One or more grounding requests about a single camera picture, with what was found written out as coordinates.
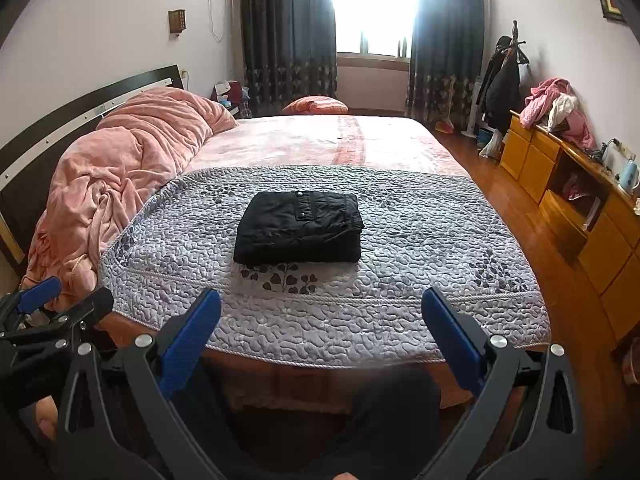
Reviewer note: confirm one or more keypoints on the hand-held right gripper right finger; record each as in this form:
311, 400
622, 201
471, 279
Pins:
452, 345

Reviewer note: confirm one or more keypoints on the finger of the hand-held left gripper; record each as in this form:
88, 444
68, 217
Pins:
85, 307
40, 294

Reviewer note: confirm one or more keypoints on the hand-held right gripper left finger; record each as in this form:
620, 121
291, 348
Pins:
190, 345

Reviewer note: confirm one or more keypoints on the black pants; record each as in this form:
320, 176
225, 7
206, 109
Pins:
300, 230

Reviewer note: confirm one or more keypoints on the person's left hand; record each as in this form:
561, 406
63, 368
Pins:
46, 417

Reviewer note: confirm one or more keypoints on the person's legs in dark trousers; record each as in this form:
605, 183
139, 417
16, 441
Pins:
390, 410

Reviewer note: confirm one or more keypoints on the grey quilted blanket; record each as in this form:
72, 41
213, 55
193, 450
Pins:
400, 260

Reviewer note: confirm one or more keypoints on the dark wooden headboard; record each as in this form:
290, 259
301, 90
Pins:
30, 160

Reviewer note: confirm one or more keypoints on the pink fleece comforter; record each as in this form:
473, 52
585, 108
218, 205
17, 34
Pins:
125, 160

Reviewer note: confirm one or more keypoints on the pink bag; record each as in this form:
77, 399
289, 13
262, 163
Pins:
575, 190

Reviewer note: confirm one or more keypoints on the yellow wooden cabinet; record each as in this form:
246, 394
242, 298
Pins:
530, 160

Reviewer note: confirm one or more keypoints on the white plastic bag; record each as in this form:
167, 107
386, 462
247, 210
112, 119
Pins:
492, 147

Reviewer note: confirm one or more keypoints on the blue bucket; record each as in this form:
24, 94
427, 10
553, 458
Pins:
485, 136

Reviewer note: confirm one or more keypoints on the red dustpan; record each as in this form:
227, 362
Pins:
445, 126

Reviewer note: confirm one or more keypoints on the pink bed sheet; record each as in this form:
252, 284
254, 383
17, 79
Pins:
325, 145

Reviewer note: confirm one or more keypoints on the light blue kettle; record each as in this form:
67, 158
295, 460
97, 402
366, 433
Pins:
629, 177

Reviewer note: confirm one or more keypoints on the red bag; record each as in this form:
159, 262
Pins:
225, 91

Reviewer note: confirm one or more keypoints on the white power strip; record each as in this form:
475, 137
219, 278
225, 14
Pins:
622, 149

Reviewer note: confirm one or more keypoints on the white garment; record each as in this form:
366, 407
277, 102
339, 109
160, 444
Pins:
562, 110

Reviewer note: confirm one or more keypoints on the coat rack with dark coats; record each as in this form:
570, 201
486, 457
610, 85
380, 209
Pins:
502, 90

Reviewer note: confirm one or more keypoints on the pile of pink clothes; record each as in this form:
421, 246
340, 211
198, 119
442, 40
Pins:
545, 100

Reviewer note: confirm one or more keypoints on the orange pillow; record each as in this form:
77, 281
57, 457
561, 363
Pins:
315, 105

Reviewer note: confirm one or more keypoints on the dark patterned curtain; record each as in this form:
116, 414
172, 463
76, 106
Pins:
285, 35
445, 60

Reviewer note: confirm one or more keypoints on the bright window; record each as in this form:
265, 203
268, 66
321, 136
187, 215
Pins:
370, 5

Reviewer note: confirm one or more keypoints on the small wooden wall box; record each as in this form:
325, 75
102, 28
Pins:
177, 21

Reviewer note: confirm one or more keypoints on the framed wall picture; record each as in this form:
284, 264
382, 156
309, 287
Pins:
611, 5

